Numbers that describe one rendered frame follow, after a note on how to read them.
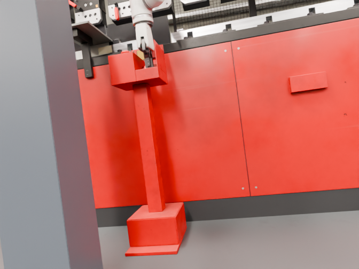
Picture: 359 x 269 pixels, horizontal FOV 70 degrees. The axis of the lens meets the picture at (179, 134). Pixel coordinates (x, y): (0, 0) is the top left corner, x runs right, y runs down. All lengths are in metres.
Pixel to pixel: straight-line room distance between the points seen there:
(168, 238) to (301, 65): 0.93
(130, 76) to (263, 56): 0.61
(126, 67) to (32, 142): 0.50
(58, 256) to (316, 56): 1.22
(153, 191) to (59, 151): 0.49
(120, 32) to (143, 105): 1.16
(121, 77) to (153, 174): 0.42
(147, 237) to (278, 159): 0.67
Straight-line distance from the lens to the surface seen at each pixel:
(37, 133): 0.73
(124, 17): 1.56
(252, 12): 2.29
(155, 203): 1.11
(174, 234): 1.05
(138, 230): 1.08
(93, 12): 1.64
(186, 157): 1.24
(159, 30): 2.06
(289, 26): 1.33
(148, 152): 1.07
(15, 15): 0.82
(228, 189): 1.26
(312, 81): 1.28
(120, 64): 1.08
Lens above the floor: 0.43
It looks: level
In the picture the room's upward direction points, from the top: 7 degrees counter-clockwise
